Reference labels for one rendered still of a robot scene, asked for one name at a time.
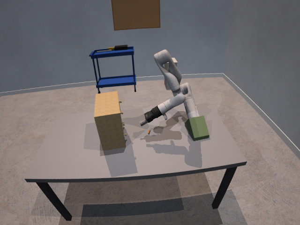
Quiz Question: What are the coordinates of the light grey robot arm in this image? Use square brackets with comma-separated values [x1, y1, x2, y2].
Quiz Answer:
[154, 50, 199, 119]

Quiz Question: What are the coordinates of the wooden chest of drawers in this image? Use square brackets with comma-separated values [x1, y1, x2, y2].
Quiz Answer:
[94, 91, 126, 150]

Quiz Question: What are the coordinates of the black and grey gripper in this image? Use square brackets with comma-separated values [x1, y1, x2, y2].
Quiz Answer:
[140, 103, 168, 126]

